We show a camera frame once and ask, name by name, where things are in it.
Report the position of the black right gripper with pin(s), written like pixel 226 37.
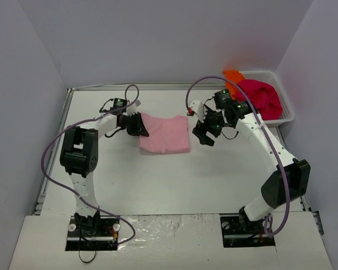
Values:
pixel 207 128

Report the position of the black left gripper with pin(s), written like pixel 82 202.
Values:
pixel 133 124

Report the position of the pink t shirt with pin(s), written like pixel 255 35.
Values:
pixel 166 135

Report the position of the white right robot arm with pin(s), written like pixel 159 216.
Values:
pixel 288 176

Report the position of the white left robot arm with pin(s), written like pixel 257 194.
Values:
pixel 80 156

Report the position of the orange t shirt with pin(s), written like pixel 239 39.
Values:
pixel 234 76

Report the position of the magenta t shirt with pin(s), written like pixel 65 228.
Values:
pixel 264 98

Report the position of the white plastic basket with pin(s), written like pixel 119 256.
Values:
pixel 270 77

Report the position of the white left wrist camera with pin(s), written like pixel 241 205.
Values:
pixel 132 110

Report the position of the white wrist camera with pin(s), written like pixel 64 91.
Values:
pixel 197 108
pixel 132 110

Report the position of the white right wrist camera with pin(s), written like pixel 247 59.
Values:
pixel 197 108

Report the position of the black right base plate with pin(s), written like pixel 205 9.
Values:
pixel 234 235

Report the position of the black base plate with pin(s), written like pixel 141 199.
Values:
pixel 234 235
pixel 105 239

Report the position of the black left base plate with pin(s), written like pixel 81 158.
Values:
pixel 105 239

